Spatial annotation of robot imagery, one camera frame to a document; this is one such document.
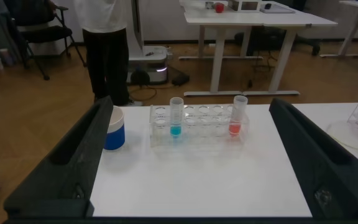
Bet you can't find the long white table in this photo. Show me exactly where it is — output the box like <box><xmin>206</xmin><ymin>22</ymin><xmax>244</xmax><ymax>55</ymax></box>
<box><xmin>320</xmin><ymin>0</ymin><xmax>358</xmax><ymax>59</ymax></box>

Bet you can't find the grey flat tray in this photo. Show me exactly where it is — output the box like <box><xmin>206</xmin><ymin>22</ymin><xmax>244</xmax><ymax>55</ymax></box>
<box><xmin>259</xmin><ymin>2</ymin><xmax>296</xmax><ymax>15</ymax></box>

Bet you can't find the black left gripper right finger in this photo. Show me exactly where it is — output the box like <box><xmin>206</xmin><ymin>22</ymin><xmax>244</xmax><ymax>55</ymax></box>
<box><xmin>268</xmin><ymin>97</ymin><xmax>358</xmax><ymax>218</ymax></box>

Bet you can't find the blue liquid test tube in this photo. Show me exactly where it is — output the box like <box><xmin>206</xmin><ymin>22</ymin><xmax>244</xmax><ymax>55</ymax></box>
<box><xmin>169</xmin><ymin>96</ymin><xmax>185</xmax><ymax>139</ymax></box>

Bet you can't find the person in white shirt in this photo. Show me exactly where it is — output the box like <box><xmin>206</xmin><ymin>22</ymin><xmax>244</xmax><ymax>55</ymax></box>
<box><xmin>73</xmin><ymin>0</ymin><xmax>144</xmax><ymax>107</ymax></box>

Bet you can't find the black power brick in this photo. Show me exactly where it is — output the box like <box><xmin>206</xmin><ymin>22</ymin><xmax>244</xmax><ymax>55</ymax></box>
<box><xmin>171</xmin><ymin>73</ymin><xmax>191</xmax><ymax>87</ymax></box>

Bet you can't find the blue white paper cup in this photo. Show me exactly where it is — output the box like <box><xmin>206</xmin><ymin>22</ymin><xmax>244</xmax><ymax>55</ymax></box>
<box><xmin>104</xmin><ymin>105</ymin><xmax>126</xmax><ymax>152</ymax></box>

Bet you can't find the pink cup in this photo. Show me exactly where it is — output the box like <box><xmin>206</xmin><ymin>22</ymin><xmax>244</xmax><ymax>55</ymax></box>
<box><xmin>0</xmin><ymin>48</ymin><xmax>14</xmax><ymax>66</ymax></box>

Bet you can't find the red liquid test tube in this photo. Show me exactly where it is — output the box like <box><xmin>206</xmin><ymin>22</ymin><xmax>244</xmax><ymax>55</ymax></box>
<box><xmin>227</xmin><ymin>95</ymin><xmax>249</xmax><ymax>138</ymax></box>

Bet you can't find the white desk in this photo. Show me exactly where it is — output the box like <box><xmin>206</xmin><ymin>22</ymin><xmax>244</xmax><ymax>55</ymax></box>
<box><xmin>242</xmin><ymin>0</ymin><xmax>338</xmax><ymax>96</ymax></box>
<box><xmin>178</xmin><ymin>0</ymin><xmax>264</xmax><ymax>97</ymax></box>

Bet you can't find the white drawer shelf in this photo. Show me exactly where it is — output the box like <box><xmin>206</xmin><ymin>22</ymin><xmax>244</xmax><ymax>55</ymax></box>
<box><xmin>228</xmin><ymin>0</ymin><xmax>262</xmax><ymax>12</ymax></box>

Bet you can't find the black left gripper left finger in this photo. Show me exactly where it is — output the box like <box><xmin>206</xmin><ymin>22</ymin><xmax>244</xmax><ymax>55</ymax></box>
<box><xmin>3</xmin><ymin>95</ymin><xmax>114</xmax><ymax>218</ymax></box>

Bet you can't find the black folding chair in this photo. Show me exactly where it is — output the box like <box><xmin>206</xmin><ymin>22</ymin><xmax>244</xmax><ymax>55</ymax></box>
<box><xmin>3</xmin><ymin>0</ymin><xmax>86</xmax><ymax>81</ymax></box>

